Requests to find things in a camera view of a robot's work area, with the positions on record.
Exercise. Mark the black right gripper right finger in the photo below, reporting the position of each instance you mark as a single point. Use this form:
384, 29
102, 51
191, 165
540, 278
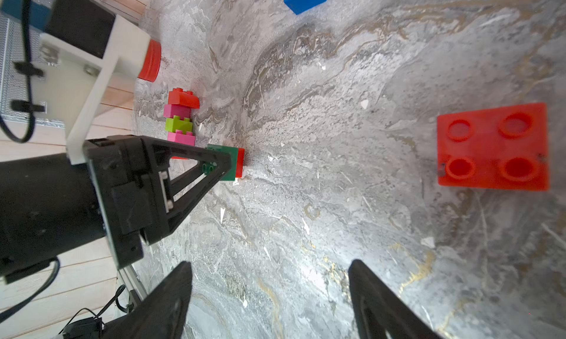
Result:
378, 311

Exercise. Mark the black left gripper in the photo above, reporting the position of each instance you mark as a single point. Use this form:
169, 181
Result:
125, 171

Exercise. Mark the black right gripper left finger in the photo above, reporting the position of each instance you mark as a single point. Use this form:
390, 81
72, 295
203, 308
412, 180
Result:
163, 313

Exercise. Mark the dark green lego brick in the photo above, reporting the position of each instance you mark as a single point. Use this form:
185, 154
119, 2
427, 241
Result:
228, 162

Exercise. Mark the pink lego brick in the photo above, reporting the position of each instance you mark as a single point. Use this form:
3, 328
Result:
172, 110
180, 137

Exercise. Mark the red lego brick front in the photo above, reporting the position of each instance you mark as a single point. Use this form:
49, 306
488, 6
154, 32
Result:
240, 163

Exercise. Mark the lime green lego brick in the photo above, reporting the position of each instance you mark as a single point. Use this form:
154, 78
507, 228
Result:
176, 123

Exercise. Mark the red curved lego brick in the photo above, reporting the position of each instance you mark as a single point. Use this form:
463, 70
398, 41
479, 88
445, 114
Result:
500, 148
177, 96

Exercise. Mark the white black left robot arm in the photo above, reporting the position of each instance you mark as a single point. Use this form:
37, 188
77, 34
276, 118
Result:
49, 206

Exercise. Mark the red pen cup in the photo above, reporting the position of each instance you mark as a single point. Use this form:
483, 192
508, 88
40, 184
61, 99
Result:
152, 62

